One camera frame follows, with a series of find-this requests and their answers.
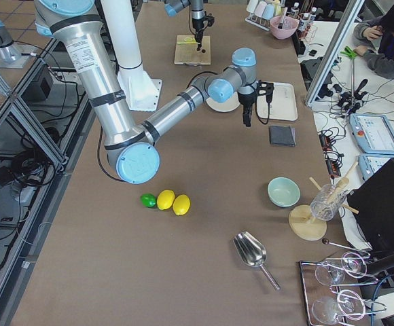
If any blue teach pendant lower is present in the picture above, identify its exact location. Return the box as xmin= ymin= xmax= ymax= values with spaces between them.
xmin=358 ymin=153 xmax=394 ymax=181

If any cream rabbit tray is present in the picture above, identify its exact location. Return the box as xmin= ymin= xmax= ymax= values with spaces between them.
xmin=257 ymin=82 xmax=298 ymax=121

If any yellow lemon outer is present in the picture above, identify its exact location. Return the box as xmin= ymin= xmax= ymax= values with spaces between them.
xmin=173 ymin=194 xmax=191 ymax=216

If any blue teach pendant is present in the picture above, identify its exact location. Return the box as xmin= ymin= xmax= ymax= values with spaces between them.
xmin=358 ymin=153 xmax=394 ymax=181
xmin=348 ymin=113 xmax=394 ymax=155

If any pink bowl with ice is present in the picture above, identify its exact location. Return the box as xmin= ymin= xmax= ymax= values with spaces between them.
xmin=270 ymin=16 xmax=299 ymax=40

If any wine glass rack tray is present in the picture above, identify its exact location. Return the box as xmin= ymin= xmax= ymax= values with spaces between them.
xmin=299 ymin=251 xmax=387 ymax=325

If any yellow lemon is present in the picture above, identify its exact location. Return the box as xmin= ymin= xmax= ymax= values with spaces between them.
xmin=173 ymin=194 xmax=191 ymax=216
xmin=156 ymin=189 xmax=175 ymax=210

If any grey folded cloth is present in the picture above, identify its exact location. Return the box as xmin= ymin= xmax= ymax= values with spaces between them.
xmin=269 ymin=125 xmax=296 ymax=147

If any metal scoop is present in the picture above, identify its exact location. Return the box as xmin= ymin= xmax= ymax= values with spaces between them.
xmin=233 ymin=231 xmax=281 ymax=291

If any yellow lemon middle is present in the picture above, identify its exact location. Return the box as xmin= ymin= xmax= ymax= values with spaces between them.
xmin=156 ymin=189 xmax=175 ymax=210

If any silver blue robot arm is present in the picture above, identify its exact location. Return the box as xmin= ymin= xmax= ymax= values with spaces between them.
xmin=0 ymin=1 xmax=213 ymax=72
xmin=35 ymin=1 xmax=257 ymax=184

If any wooden cup stand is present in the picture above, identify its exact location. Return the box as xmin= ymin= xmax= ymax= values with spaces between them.
xmin=289 ymin=161 xmax=359 ymax=241

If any green lime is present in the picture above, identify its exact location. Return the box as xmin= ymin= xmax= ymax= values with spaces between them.
xmin=140 ymin=193 xmax=157 ymax=208

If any white pedestal column base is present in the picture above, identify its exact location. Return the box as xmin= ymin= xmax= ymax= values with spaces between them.
xmin=101 ymin=1 xmax=162 ymax=112

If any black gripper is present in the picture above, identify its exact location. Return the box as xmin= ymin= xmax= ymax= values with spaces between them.
xmin=191 ymin=10 xmax=204 ymax=52
xmin=237 ymin=85 xmax=257 ymax=127

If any bamboo cutting board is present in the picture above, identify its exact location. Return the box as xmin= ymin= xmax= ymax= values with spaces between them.
xmin=174 ymin=35 xmax=211 ymax=65

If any person in dark hoodie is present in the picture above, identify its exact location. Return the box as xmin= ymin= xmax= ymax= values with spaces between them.
xmin=353 ymin=4 xmax=394 ymax=79

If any black monitor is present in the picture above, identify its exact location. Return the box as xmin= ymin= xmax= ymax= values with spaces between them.
xmin=348 ymin=158 xmax=394 ymax=252

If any cream round plate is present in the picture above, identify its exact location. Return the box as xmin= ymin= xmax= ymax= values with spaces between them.
xmin=206 ymin=93 xmax=240 ymax=113

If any clear textured glass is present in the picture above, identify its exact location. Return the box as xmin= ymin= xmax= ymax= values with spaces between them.
xmin=310 ymin=184 xmax=346 ymax=221

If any mint green bowl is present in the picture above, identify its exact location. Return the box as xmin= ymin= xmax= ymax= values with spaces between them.
xmin=267 ymin=177 xmax=300 ymax=208

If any aluminium frame post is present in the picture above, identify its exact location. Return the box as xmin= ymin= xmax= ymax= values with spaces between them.
xmin=304 ymin=0 xmax=364 ymax=108

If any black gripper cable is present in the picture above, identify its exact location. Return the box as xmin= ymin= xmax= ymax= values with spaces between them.
xmin=255 ymin=91 xmax=273 ymax=125

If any blue teach pendant upper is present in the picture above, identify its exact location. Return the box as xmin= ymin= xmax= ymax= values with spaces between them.
xmin=348 ymin=113 xmax=394 ymax=155

